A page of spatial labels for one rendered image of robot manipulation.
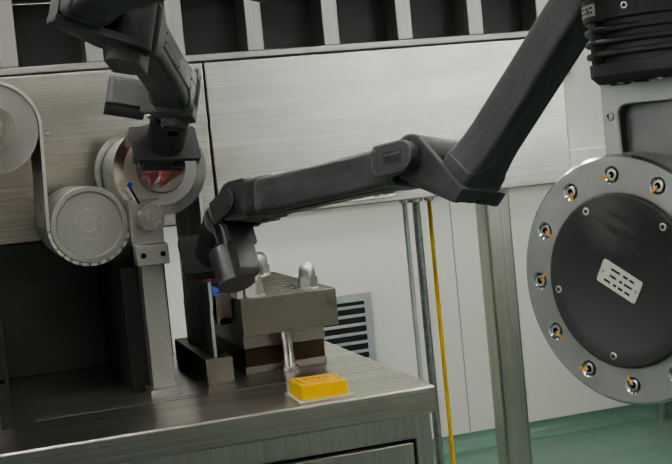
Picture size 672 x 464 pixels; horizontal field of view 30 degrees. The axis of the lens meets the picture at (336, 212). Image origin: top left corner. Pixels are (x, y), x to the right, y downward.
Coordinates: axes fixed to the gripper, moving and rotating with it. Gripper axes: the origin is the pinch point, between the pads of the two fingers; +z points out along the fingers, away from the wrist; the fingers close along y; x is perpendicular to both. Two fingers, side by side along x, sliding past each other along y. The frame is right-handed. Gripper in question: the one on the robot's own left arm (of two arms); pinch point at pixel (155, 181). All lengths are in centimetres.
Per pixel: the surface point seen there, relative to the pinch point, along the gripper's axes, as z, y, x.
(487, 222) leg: 44, 83, 23
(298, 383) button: 2.6, 15.4, -36.4
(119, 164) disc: 1.4, -4.8, 4.8
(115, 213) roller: 6.9, -5.5, -0.7
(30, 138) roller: 0.1, -18.2, 9.3
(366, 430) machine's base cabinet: 6, 25, -43
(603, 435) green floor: 253, 232, 71
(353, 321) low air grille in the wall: 238, 134, 123
